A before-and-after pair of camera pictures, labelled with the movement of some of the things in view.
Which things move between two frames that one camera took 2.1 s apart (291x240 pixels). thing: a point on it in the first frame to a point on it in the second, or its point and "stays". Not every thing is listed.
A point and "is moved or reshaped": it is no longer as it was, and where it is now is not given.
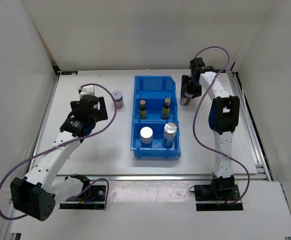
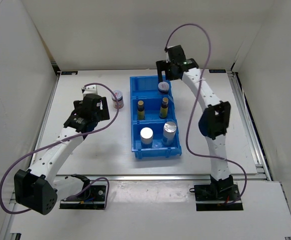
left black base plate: (94, 199) stays
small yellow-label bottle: (166, 109) is moved or reshaped
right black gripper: (184, 80) to (162, 65)
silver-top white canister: (169, 132) stays
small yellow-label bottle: (142, 109) is moved or reshaped
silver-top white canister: (146, 135) stays
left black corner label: (69, 72) stays
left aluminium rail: (55, 85) stays
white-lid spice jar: (117, 95) stays
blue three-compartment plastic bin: (155, 130) stays
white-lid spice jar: (185, 99) to (163, 87)
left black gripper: (101, 114) stays
